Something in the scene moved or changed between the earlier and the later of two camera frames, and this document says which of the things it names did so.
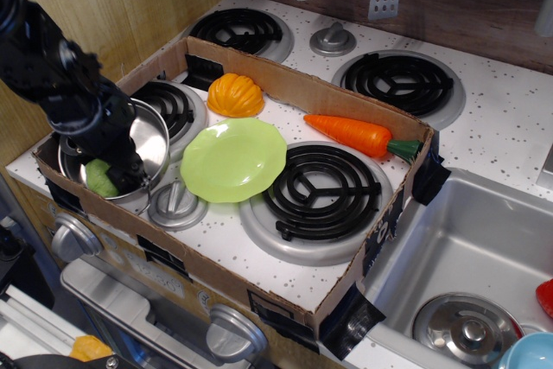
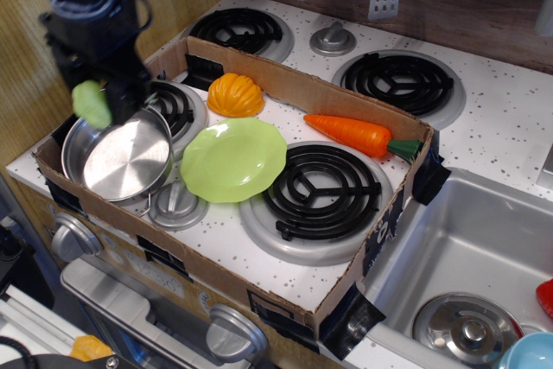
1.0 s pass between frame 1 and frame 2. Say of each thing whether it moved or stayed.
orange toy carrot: stayed
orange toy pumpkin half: stayed
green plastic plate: stayed
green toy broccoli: moved
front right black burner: stayed
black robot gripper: moved
